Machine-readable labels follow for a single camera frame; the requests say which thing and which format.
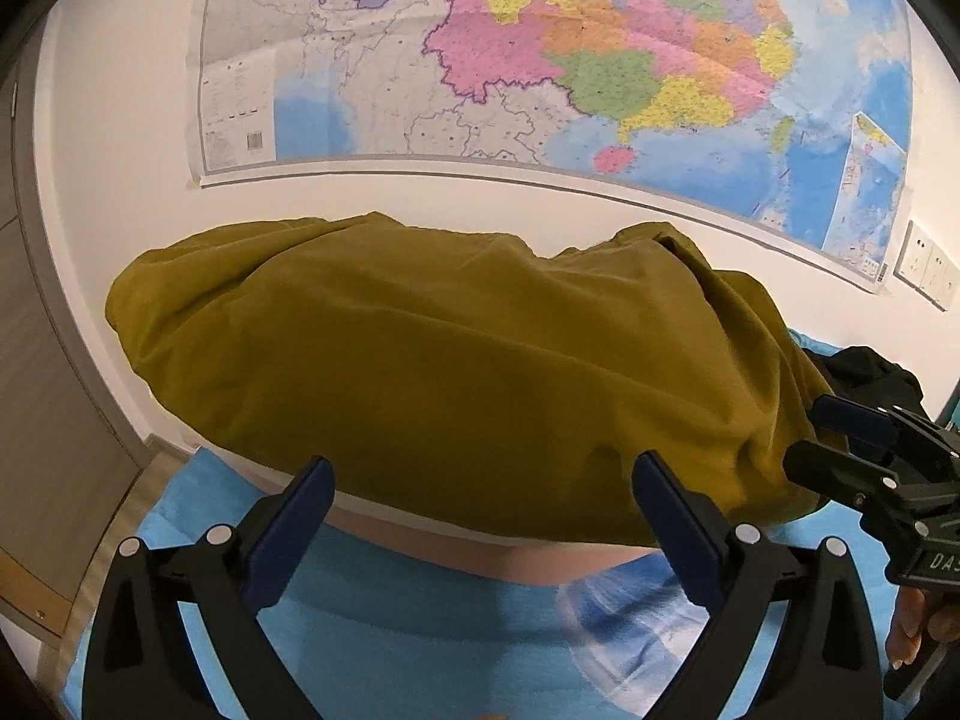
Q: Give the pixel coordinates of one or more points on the cream plastic-wrapped pillow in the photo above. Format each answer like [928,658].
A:
[465,546]

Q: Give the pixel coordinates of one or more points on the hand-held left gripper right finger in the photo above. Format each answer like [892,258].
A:
[675,517]

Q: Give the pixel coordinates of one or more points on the white wall socket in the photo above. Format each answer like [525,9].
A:
[937,274]
[915,255]

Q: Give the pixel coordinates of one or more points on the olive green garment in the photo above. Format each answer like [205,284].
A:
[450,375]

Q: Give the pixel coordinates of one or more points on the black garment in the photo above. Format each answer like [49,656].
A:
[870,375]

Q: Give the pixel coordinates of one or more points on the blue bed sheet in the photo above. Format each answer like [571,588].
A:
[450,652]

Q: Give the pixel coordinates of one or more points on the colourful wall map poster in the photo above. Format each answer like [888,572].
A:
[562,52]

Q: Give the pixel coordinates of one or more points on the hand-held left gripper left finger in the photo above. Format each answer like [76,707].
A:
[300,514]

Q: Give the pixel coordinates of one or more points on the person's right hand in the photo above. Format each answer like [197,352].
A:
[909,626]

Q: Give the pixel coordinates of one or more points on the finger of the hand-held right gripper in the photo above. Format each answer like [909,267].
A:
[832,474]
[855,420]

